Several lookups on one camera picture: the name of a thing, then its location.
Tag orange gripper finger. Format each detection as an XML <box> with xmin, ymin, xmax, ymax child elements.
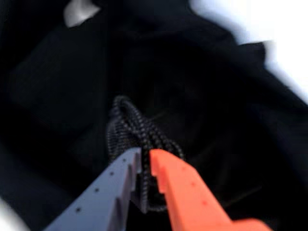
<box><xmin>149</xmin><ymin>148</ymin><xmax>270</xmax><ymax>231</ymax></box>

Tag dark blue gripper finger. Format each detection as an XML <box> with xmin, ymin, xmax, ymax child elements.
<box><xmin>44</xmin><ymin>147</ymin><xmax>142</xmax><ymax>231</ymax></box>

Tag black braided cable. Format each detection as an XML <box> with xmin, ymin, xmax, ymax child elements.
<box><xmin>107</xmin><ymin>95</ymin><xmax>186</xmax><ymax>214</ymax></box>

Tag black fabric bag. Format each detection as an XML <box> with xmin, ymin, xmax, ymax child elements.
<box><xmin>0</xmin><ymin>0</ymin><xmax>308</xmax><ymax>231</ymax></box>

